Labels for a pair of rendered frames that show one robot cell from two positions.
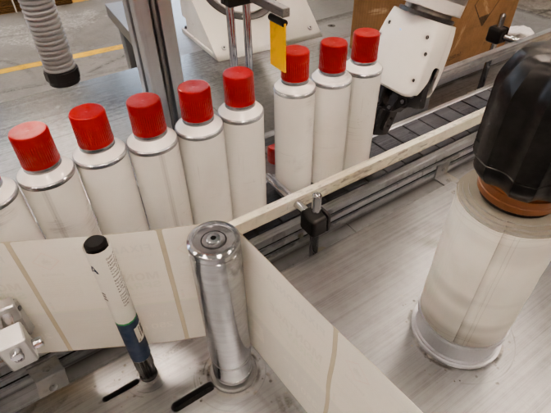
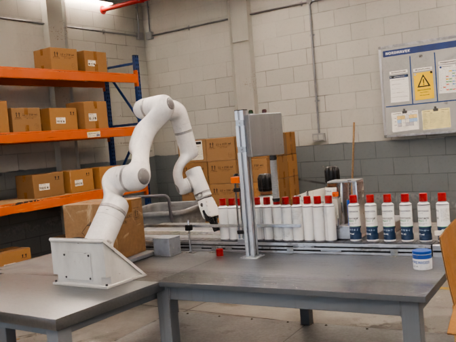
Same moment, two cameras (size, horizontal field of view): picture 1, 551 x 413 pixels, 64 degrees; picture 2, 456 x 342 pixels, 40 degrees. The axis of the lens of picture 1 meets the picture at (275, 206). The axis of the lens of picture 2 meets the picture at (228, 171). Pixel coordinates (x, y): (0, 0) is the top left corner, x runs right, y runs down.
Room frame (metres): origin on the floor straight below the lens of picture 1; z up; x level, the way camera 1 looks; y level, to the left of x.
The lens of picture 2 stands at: (1.89, 2.61, 1.38)
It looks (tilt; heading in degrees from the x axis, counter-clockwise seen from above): 3 degrees down; 243
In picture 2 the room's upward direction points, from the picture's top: 5 degrees counter-clockwise
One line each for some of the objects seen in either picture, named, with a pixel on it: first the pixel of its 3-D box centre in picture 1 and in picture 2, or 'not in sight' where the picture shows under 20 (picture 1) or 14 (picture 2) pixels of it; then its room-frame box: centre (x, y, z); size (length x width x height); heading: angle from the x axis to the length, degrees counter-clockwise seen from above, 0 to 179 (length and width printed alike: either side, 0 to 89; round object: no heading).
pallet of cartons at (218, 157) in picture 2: not in sight; (241, 197); (-1.40, -3.59, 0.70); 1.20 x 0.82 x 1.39; 124
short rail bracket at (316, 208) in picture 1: (316, 229); not in sight; (0.40, -0.05, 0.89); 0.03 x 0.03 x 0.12; 33
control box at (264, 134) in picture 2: not in sight; (261, 134); (0.47, 0.17, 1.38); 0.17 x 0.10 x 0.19; 178
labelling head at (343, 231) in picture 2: not in sight; (347, 208); (0.15, 0.34, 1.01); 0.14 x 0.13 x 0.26; 123
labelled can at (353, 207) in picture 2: not in sight; (354, 218); (0.19, 0.44, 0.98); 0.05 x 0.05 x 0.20
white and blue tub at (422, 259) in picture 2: not in sight; (422, 259); (0.22, 0.87, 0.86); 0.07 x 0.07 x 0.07
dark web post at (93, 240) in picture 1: (125, 319); not in sight; (0.22, 0.13, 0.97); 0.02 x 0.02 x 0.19
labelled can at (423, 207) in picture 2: not in sight; (424, 217); (0.02, 0.69, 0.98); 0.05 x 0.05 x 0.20
